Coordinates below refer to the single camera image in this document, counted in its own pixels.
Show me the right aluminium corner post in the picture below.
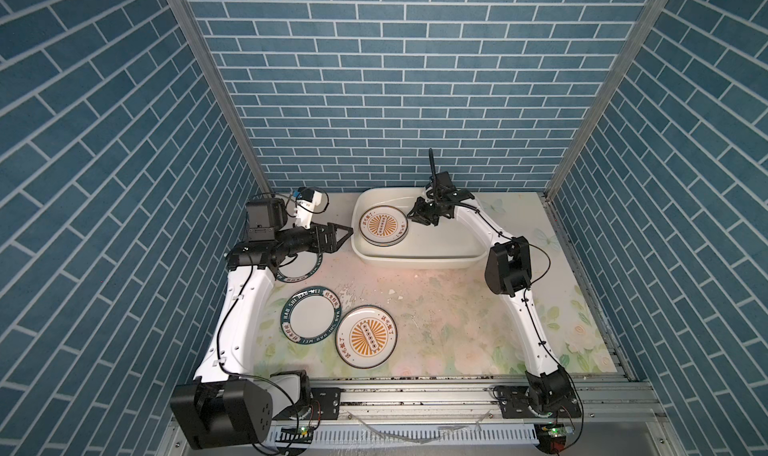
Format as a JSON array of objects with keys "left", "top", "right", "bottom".
[{"left": 543, "top": 0, "right": 669, "bottom": 204}]

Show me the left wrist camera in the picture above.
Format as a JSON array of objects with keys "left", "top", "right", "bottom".
[{"left": 293, "top": 187, "right": 330, "bottom": 229}]

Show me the left aluminium corner post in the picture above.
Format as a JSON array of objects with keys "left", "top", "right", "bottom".
[{"left": 166, "top": 0, "right": 272, "bottom": 193}]

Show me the green rim text plate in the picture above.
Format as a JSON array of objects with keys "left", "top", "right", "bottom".
[
  {"left": 280, "top": 286, "right": 342, "bottom": 345},
  {"left": 276, "top": 252, "right": 323, "bottom": 283}
]

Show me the right green circuit board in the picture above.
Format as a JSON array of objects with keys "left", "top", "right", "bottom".
[{"left": 536, "top": 425, "right": 568, "bottom": 447}]

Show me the aluminium corner post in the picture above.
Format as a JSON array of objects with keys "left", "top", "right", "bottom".
[
  {"left": 166, "top": 0, "right": 272, "bottom": 193},
  {"left": 543, "top": 0, "right": 669, "bottom": 204}
]

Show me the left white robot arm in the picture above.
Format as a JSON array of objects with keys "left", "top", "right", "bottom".
[{"left": 170, "top": 223, "right": 353, "bottom": 450}]

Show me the orange sunburst plate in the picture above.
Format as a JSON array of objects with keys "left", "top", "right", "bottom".
[
  {"left": 359, "top": 205, "right": 408, "bottom": 235},
  {"left": 335, "top": 305, "right": 398, "bottom": 370},
  {"left": 362, "top": 232, "right": 407, "bottom": 247}
]

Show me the white plastic bin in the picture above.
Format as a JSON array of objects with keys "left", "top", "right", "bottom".
[{"left": 352, "top": 188, "right": 488, "bottom": 270}]

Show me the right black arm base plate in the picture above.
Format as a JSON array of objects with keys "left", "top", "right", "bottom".
[{"left": 490, "top": 385, "right": 583, "bottom": 419}]

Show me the aluminium mounting rail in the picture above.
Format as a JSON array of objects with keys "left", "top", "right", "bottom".
[{"left": 307, "top": 377, "right": 664, "bottom": 424}]

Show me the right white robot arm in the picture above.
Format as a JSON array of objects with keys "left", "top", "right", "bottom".
[{"left": 407, "top": 173, "right": 583, "bottom": 416}]

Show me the white slotted cable duct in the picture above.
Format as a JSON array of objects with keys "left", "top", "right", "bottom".
[{"left": 265, "top": 423, "right": 539, "bottom": 450}]

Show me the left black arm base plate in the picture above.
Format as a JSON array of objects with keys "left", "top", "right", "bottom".
[{"left": 268, "top": 387, "right": 342, "bottom": 422}]

